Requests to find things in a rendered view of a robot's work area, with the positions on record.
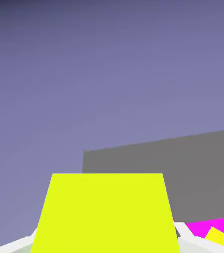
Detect white grey gripper right finger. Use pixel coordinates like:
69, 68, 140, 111
173, 221, 224, 253

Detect white grey gripper left finger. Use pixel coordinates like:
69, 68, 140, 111
0, 227, 38, 253

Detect small lime yellow cube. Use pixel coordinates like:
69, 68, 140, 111
30, 173, 182, 253

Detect large magenta box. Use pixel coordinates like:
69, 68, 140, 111
173, 216, 224, 241

